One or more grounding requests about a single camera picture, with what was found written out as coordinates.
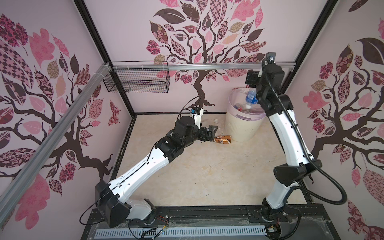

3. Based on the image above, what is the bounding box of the blue label water bottle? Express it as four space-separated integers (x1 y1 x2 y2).
246 89 258 109

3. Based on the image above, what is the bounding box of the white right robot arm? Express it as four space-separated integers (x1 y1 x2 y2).
246 64 322 222

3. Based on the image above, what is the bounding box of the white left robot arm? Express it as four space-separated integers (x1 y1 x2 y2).
95 126 218 228

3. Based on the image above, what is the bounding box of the white bin with purple liner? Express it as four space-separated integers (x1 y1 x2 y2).
224 88 266 142

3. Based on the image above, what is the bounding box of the clear bottle with white cap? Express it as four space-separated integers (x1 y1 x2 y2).
214 119 225 136

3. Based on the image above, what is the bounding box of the crushed orange coffee bottle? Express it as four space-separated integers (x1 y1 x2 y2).
214 135 232 145

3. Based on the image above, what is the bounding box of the aluminium rail on back wall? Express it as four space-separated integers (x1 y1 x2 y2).
112 61 297 72

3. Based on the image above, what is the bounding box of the aluminium rail on wall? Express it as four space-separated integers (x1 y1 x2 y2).
1 63 110 225
112 61 297 72

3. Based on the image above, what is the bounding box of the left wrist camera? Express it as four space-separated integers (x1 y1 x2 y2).
191 107 204 129

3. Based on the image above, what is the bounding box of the black wire mesh basket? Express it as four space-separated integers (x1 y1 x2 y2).
103 60 171 94

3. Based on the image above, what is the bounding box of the black corner frame post right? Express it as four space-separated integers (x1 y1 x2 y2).
281 0 339 94

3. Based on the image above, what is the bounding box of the black corner frame post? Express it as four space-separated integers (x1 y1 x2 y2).
74 0 136 118
281 0 339 94

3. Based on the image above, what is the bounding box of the white slotted cable duct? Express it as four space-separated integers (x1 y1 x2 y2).
93 226 267 240

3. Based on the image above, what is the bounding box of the black corrugated cable conduit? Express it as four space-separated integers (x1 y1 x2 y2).
260 52 348 206

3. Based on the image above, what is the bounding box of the aluminium rail on left wall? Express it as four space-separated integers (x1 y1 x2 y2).
1 63 110 225

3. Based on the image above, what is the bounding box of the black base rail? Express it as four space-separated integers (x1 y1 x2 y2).
81 204 340 240

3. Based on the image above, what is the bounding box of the black corner frame post left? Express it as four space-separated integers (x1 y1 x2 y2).
74 0 136 118

